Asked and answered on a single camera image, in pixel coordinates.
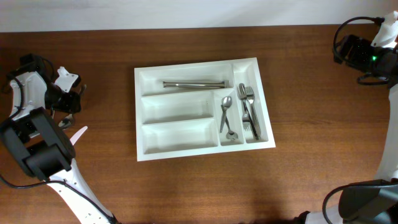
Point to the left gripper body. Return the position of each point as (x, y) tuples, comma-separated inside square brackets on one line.
[(63, 101)]

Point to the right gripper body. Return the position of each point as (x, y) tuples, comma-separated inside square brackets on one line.
[(363, 58)]

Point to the silver spoon dark handle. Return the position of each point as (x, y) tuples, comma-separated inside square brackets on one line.
[(69, 120)]

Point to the white plastic knife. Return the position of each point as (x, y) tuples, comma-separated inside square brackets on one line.
[(78, 135)]

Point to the silver fork long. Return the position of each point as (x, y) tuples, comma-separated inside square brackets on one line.
[(242, 96)]

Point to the silver fork short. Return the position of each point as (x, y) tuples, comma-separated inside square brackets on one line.
[(246, 122)]

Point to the white plastic cutlery tray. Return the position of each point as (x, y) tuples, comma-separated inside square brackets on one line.
[(179, 122)]

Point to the small dark-handled spoon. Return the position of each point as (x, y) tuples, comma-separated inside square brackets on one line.
[(226, 103)]

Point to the small silver teaspoon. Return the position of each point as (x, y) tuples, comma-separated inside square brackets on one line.
[(231, 135)]

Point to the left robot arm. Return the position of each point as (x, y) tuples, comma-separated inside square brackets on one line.
[(44, 101)]

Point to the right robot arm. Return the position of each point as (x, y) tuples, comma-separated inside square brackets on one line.
[(375, 200)]

